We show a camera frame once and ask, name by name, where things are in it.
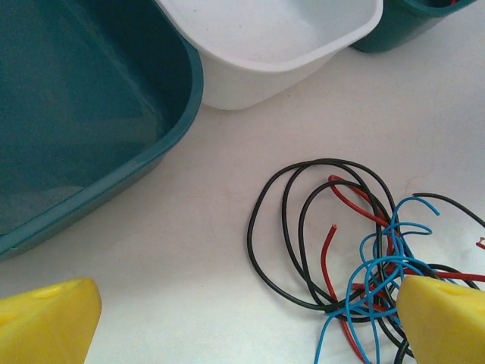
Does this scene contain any red wire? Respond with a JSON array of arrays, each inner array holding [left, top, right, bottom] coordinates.
[[327, 174, 485, 284], [321, 223, 363, 361]]

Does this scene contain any blue wire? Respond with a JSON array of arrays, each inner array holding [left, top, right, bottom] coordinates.
[[346, 221, 433, 364], [313, 196, 443, 364]]

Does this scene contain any black wire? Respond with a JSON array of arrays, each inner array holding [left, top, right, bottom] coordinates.
[[246, 158, 418, 364]]

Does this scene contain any teal plastic bin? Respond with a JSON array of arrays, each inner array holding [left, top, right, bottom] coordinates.
[[0, 0, 205, 261], [350, 0, 485, 54]]

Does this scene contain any bundle of coloured wires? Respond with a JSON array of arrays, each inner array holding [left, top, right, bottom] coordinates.
[[411, 193, 485, 228]]

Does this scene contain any white plastic bin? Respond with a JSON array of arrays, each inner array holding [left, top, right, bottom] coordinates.
[[153, 0, 383, 111]]

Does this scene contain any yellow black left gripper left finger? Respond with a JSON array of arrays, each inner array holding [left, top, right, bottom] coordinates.
[[0, 278, 102, 364]]

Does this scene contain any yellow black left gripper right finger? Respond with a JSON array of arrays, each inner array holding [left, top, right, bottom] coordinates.
[[395, 275, 485, 364]]

